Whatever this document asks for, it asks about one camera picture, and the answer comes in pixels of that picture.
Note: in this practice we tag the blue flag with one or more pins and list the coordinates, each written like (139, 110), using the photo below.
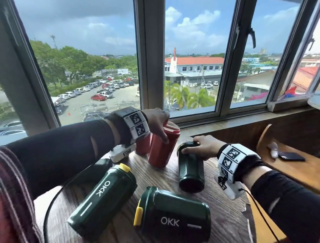
(290, 96)

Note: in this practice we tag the dark grey window frame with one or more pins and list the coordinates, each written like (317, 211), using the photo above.
(151, 50)

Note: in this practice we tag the dark window sill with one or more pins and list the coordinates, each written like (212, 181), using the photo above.
(237, 120)

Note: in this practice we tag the person's left forearm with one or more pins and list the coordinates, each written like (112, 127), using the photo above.
(62, 150)

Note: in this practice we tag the white handheld controller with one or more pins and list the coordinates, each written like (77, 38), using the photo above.
(273, 150)

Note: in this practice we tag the white tent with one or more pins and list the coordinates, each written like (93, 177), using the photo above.
(56, 100)

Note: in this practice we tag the red flag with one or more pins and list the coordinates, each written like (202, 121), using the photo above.
(291, 90)

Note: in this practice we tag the round wooden table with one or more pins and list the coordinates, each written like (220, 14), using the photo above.
(314, 102)
(155, 177)

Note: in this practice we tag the person's right forearm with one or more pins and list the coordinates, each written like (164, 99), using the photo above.
(287, 205)

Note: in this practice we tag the green palm tree cluster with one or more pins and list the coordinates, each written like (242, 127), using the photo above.
(180, 95)

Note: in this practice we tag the red plaid shirt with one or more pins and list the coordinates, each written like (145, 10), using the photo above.
(15, 200)

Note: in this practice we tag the wooden chair seat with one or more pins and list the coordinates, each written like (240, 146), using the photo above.
(300, 172)

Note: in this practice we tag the red car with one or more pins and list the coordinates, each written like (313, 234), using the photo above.
(98, 97)

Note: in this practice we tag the white tagged wrist camera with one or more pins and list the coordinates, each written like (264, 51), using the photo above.
(136, 120)
(231, 156)

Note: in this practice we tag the person's right hand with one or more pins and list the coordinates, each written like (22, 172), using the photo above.
(210, 147)

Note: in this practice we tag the black smartphone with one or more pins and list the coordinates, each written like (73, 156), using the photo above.
(291, 156)

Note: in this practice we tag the row of parked cars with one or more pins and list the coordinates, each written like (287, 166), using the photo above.
(75, 91)

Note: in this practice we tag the person's left hand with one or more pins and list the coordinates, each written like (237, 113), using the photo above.
(156, 120)

